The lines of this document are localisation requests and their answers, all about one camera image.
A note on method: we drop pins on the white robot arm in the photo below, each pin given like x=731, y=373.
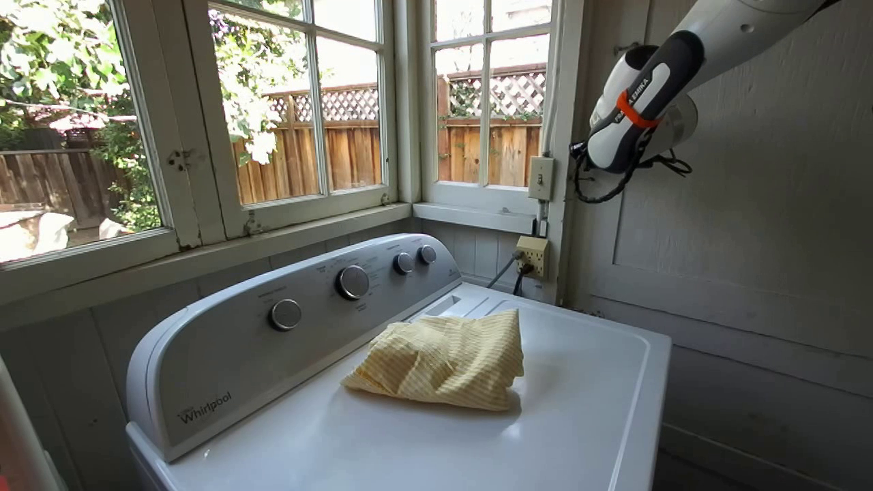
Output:
x=746, y=28

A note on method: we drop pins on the silver washer control knob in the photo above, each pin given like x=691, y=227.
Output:
x=352, y=283
x=401, y=264
x=426, y=256
x=284, y=316

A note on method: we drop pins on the beige power outlet adapter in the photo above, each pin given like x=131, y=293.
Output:
x=532, y=257

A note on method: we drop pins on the grey metal conduit pipe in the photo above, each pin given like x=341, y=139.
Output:
x=541, y=220

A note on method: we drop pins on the yellow folded cloth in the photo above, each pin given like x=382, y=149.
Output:
x=446, y=359

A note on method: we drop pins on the brown wooden garden fence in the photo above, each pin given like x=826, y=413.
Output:
x=300, y=159

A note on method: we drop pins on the white top-load washing machine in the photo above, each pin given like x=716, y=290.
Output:
x=562, y=411

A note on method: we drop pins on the white wooden window frame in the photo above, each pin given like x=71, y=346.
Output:
x=486, y=194
x=194, y=139

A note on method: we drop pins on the beige light switch plate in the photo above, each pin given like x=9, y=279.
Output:
x=541, y=179

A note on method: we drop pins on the white wooden door frame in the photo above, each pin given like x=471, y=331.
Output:
x=572, y=92

